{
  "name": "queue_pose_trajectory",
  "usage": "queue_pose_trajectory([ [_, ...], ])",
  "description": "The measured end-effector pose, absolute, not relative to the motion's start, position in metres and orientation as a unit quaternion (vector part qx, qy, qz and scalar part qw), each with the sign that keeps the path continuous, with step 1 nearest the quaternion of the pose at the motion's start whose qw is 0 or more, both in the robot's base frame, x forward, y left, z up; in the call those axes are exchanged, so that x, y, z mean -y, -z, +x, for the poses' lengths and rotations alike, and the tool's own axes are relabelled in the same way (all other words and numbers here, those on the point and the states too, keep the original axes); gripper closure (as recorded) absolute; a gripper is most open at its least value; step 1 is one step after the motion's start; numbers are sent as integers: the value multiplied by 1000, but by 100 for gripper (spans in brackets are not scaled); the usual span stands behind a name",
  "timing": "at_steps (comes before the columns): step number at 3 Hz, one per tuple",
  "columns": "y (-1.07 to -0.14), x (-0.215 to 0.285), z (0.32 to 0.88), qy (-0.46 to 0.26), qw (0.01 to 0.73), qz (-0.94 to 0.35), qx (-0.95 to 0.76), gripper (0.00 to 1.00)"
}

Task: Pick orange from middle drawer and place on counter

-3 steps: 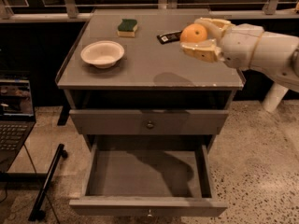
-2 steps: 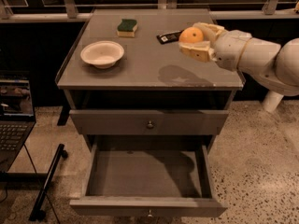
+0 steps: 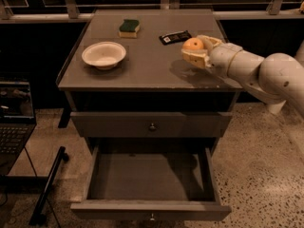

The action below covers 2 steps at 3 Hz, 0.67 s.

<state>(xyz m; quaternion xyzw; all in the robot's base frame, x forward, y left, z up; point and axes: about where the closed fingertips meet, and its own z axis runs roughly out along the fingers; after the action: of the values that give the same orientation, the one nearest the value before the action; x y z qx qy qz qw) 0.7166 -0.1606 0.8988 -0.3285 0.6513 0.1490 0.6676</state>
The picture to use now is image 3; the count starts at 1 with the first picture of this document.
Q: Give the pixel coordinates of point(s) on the grey drawer cabinet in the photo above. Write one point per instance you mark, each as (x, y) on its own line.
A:
(152, 77)

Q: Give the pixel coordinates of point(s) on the closed top drawer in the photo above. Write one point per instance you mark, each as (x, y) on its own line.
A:
(136, 124)

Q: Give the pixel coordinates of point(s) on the green yellow sponge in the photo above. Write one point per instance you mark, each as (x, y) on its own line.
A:
(129, 28)

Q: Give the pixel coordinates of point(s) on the white bowl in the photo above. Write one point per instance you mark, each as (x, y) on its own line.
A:
(104, 55)

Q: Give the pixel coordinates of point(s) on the black snack bar wrapper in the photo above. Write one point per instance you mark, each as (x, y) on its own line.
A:
(175, 37)

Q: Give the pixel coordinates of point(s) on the black table leg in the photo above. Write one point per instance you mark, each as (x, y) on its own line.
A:
(37, 216)

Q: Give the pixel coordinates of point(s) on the drawer knob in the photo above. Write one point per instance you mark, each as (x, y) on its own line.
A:
(152, 222)
(152, 127)

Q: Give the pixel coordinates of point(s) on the open middle drawer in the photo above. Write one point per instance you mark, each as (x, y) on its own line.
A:
(176, 184)

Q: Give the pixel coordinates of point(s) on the middle drawer knob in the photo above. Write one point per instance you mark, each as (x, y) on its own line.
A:
(152, 222)

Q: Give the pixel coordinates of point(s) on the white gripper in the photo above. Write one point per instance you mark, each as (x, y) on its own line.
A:
(221, 58)

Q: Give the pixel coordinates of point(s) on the orange fruit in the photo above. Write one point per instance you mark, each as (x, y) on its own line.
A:
(193, 44)

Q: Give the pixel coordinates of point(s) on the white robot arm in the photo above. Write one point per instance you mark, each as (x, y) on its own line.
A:
(273, 80)

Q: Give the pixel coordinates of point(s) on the black laptop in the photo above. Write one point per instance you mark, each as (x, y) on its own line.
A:
(17, 121)

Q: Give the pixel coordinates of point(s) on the metal railing frame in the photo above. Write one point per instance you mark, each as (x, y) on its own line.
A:
(42, 10)

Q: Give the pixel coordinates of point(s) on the top drawer knob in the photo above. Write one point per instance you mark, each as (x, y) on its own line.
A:
(152, 127)

